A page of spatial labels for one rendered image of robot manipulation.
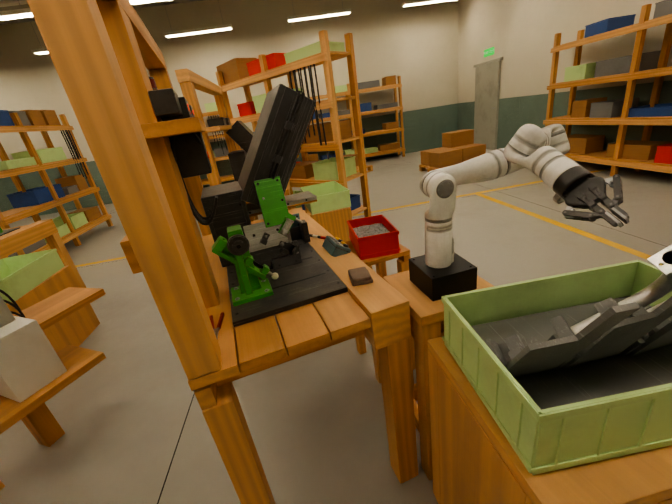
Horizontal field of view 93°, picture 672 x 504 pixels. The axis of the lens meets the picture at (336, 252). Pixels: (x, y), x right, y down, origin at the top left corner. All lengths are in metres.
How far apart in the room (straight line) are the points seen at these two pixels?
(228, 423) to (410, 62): 10.71
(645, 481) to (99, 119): 1.24
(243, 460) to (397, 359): 0.60
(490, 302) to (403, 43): 10.39
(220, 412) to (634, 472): 0.97
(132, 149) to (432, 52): 10.90
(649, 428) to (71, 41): 1.29
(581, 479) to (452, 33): 11.39
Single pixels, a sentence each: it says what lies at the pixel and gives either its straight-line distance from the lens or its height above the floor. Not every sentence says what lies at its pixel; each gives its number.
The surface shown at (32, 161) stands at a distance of 7.13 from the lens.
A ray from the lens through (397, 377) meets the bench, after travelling 1.26.
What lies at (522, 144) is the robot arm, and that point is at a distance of 1.02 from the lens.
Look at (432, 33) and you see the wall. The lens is 11.50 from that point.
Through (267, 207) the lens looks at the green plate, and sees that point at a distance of 1.47.
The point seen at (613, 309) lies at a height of 1.13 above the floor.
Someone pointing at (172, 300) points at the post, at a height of 1.13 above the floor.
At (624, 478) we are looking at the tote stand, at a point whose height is 0.79.
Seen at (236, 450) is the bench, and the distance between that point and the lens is 1.24.
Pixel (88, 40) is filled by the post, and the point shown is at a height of 1.68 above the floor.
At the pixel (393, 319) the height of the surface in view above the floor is 0.85.
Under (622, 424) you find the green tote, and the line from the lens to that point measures 0.87.
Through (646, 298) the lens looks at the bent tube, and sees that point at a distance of 0.94.
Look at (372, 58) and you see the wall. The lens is 10.84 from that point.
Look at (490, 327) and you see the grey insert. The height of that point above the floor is 0.85.
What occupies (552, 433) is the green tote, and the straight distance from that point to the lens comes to 0.78.
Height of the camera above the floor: 1.49
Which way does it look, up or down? 23 degrees down
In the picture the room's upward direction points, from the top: 9 degrees counter-clockwise
